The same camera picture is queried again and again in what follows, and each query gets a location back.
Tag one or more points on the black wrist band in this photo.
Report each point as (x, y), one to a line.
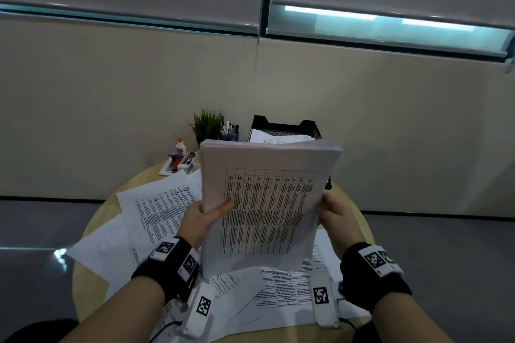
(370, 286)
(161, 270)

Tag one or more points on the bunch of marker pens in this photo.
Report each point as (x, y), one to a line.
(229, 127)

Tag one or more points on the pile of printed papers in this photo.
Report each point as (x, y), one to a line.
(153, 210)

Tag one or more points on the black mesh paper tray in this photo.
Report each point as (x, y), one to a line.
(281, 123)

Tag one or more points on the person's left hand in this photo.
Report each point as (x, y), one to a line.
(197, 224)

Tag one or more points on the white glue bottle orange cap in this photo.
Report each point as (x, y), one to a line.
(180, 147)

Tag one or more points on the white tray with stapler items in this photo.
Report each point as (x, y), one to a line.
(165, 172)

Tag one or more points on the red stapler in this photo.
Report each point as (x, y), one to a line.
(174, 164)

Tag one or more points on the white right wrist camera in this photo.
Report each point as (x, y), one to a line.
(324, 298)

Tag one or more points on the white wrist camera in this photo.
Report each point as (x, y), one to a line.
(201, 308)
(324, 298)

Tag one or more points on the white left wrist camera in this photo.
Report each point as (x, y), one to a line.
(201, 308)

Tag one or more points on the person's right hand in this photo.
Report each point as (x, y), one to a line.
(342, 226)

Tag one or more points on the white box black label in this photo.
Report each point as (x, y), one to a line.
(188, 161)

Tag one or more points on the round wooden table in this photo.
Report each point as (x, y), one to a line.
(86, 290)

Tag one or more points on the small blue tool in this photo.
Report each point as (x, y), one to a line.
(175, 156)

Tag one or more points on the person's left forearm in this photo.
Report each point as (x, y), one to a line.
(120, 310)

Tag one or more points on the black left wrist band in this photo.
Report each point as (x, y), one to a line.
(161, 270)

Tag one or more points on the window with black frame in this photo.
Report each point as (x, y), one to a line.
(382, 33)

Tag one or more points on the black right wrist band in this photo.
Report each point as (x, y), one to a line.
(370, 286)

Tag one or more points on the green potted plant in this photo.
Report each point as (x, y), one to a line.
(207, 123)

